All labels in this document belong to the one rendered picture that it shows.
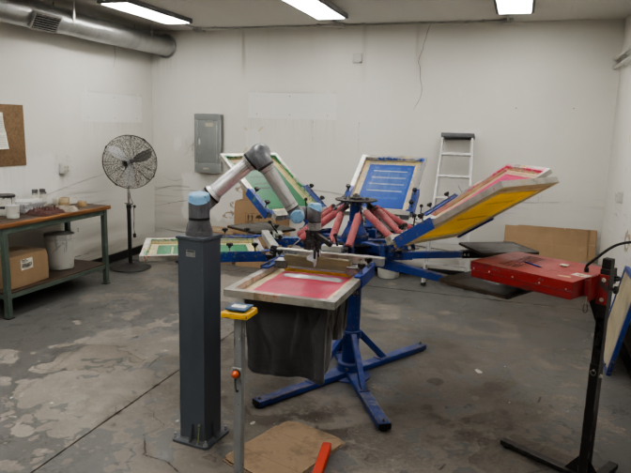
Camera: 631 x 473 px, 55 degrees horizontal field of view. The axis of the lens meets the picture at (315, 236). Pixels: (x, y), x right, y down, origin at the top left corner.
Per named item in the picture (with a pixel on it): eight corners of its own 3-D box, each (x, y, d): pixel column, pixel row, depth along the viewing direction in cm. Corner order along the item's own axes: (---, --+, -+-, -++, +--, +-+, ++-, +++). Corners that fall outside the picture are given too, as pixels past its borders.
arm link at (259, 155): (261, 140, 319) (310, 218, 327) (262, 139, 329) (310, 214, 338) (242, 152, 319) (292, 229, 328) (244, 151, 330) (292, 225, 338)
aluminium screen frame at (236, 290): (334, 310, 285) (334, 302, 284) (223, 296, 303) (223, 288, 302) (373, 273, 358) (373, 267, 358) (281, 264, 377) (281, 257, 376)
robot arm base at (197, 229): (179, 235, 328) (179, 217, 326) (195, 231, 342) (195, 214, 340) (203, 237, 322) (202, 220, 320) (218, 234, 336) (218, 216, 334)
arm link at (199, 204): (186, 218, 324) (185, 192, 322) (190, 214, 337) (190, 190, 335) (208, 219, 324) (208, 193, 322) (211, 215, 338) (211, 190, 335)
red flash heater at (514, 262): (618, 290, 317) (621, 267, 315) (577, 305, 287) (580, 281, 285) (514, 267, 361) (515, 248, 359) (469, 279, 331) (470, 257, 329)
